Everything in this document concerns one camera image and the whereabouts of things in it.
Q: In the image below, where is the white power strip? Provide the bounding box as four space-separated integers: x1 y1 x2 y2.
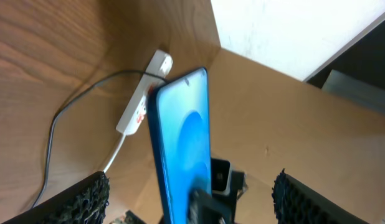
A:
116 75 162 136

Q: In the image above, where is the brown cardboard panel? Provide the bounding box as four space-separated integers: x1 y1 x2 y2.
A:
102 48 385 224

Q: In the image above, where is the blue Samsung Galaxy smartphone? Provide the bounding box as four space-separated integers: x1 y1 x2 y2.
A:
147 67 212 223

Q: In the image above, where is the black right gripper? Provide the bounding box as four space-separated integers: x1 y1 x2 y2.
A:
188 170 247 224

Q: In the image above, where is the black USB charging cable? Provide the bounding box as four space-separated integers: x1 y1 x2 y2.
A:
32 70 168 208

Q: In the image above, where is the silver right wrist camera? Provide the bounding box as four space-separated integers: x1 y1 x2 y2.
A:
211 158 232 195

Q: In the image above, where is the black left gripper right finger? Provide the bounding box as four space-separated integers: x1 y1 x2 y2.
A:
272 170 368 224

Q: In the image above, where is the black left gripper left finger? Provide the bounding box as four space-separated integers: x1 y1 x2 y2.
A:
4 171 110 224

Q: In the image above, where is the white power strip cord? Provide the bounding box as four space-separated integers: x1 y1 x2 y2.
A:
102 133 127 174

